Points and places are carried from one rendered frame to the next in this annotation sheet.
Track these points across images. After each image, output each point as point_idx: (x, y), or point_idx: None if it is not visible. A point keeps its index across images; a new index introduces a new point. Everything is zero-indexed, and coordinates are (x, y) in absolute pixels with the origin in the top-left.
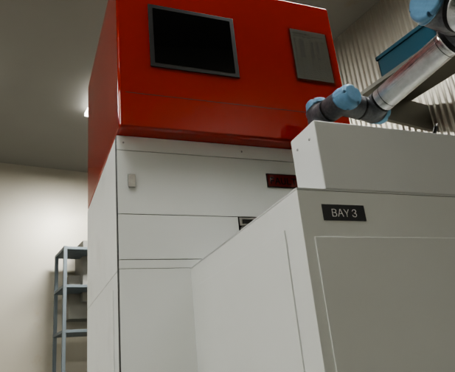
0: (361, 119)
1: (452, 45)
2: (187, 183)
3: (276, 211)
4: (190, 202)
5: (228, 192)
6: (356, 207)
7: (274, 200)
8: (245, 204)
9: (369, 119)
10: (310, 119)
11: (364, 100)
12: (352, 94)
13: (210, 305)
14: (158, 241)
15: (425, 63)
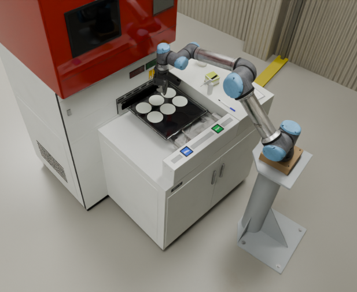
0: None
1: None
2: (94, 98)
3: (155, 183)
4: (95, 105)
5: (111, 91)
6: (180, 182)
7: (132, 83)
8: (119, 92)
9: None
10: (159, 58)
11: (189, 57)
12: (184, 65)
13: (113, 156)
14: (84, 128)
15: (223, 68)
